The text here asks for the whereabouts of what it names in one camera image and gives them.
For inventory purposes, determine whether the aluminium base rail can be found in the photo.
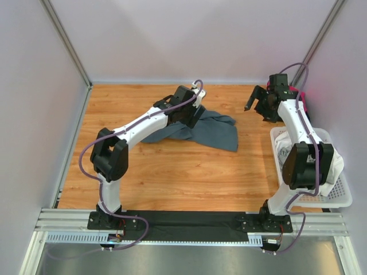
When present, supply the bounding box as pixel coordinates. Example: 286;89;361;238
35;209;348;236

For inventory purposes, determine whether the right aluminium corner post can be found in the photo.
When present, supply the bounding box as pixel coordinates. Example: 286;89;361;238
291;0;348;85

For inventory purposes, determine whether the white t-shirt in basket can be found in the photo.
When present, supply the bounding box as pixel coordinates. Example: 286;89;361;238
273;131;344;197

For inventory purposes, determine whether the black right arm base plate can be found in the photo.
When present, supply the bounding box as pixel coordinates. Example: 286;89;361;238
235;213;293;233

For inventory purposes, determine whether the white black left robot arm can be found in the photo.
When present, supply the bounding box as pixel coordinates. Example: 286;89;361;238
90;81;206;230

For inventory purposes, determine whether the left aluminium corner post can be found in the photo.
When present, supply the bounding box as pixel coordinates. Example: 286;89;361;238
40;0;92;87

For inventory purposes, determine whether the blue-grey t-shirt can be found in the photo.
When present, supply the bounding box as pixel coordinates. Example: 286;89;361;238
142;110;239;152

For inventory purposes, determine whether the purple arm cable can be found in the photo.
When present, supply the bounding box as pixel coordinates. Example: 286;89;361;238
45;79;205;260
262;62;323;256

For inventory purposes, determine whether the grey slotted cable duct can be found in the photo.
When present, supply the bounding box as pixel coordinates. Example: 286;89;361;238
45;231;263;247

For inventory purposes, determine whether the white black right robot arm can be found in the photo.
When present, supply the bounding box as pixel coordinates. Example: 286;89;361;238
244;73;334;231

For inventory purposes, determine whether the white plastic laundry basket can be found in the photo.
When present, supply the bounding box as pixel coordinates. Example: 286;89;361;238
270;127;353;209

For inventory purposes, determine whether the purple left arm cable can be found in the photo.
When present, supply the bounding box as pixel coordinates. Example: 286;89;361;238
45;79;205;260

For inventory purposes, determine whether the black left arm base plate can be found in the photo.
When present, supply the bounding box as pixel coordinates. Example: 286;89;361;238
87;211;146;231

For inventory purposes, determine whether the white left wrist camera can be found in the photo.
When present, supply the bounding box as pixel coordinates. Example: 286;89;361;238
191;82;206;108

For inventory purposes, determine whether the folded pink t-shirt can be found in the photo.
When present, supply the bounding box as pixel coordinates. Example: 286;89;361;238
267;82;308;114

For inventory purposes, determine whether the aluminium corner post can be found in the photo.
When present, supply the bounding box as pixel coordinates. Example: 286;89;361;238
291;0;348;85
40;0;92;87

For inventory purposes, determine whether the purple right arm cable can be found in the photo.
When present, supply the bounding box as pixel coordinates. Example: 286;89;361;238
262;62;323;256

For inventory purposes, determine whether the grey t-shirt in basket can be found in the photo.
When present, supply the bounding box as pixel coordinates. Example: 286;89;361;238
278;147;291;167

